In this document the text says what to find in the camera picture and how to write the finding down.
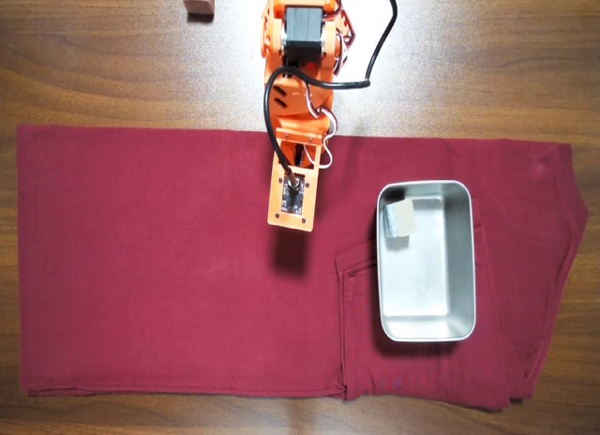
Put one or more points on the small beige grey cube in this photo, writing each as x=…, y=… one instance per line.
x=402, y=219

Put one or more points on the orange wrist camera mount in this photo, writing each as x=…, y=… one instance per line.
x=276, y=219

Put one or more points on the pink block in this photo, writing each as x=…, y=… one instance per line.
x=199, y=1

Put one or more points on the rectangular metal tray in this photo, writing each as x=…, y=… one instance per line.
x=436, y=285

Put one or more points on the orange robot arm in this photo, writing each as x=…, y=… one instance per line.
x=295, y=111

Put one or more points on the maroon cloth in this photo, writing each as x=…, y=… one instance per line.
x=164, y=266

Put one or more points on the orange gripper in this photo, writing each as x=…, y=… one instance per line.
x=300, y=157

